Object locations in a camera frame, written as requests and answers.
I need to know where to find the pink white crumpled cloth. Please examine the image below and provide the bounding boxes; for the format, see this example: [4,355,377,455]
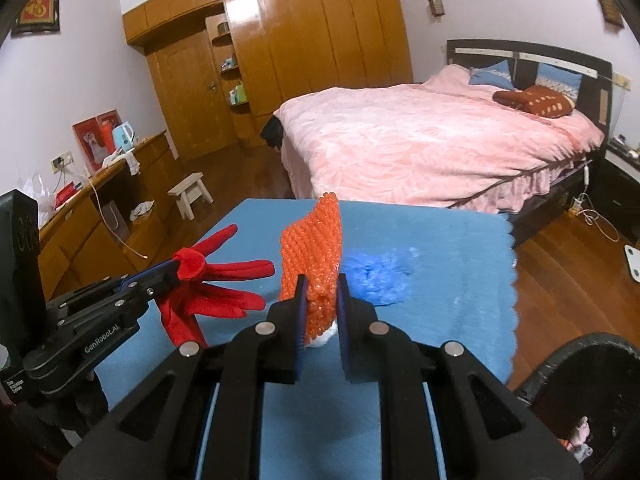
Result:
[304,324,340,350]

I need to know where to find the light blue kettle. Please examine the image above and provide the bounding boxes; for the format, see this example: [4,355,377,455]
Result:
[112,122,137,152]

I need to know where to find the wooden wardrobe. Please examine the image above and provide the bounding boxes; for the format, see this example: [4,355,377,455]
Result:
[122,0,413,151]

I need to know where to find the red box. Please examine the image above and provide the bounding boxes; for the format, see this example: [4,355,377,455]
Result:
[54,182,83,208]

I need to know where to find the white charging cable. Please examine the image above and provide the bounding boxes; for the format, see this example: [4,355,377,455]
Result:
[60,162,149,262]

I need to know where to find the white bathroom scale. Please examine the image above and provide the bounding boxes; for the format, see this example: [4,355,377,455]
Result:
[621,245,640,285]

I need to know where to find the crumpled blue plastic bag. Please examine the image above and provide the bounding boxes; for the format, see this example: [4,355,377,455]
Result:
[342,249,416,307]

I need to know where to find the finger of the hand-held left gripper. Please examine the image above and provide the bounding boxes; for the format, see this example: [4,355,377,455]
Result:
[45,257,181,321]
[57,267,182,333]

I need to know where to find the blue pillow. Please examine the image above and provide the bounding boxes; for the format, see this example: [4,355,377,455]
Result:
[469,59,516,92]
[536,62,583,106]

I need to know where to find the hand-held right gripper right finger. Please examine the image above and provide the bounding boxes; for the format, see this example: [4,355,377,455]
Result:
[336,272,585,480]

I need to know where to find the pink blanket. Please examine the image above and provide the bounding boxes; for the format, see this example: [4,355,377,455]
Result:
[274,63,606,213]

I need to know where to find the large wall lamp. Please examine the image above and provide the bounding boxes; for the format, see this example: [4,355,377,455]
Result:
[597,0,623,28]

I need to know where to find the red framed wall art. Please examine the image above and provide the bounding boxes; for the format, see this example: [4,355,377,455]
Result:
[11,0,61,37]

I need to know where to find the white floor cable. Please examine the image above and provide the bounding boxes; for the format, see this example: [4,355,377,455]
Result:
[572,197,621,243]

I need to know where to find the wooden door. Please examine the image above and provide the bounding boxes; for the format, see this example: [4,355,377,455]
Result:
[147,35,238,163]

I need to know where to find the dark nightstand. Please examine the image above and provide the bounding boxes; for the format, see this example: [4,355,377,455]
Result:
[595,140,640,241]

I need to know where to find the blue table cloth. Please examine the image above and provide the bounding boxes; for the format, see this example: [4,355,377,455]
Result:
[92,197,518,480]

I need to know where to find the white wooden stool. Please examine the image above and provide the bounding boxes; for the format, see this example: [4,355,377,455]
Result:
[167,172,211,221]

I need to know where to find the white plastic bag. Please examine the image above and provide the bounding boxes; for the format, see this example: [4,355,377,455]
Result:
[15,171,53,226]

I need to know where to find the long wooden dresser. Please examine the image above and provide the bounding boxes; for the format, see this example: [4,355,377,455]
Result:
[37,130,183,301]

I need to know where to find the black trash bin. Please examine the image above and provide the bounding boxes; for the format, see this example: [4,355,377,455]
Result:
[512,332,640,480]

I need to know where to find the red glove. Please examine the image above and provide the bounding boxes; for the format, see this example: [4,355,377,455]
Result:
[156,224,277,348]

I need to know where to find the white paper bag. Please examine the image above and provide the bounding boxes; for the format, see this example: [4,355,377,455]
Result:
[102,200,132,241]

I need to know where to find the black clothing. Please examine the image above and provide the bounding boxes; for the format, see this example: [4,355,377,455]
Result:
[260,116,286,151]

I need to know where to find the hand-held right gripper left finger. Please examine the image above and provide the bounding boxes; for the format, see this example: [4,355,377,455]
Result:
[57,274,308,480]

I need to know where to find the brown dotted pillow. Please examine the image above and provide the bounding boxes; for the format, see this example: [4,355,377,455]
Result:
[492,85,575,119]

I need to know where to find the dark wooden bed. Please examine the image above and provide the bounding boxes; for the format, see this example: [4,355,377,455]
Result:
[260,39,615,248]

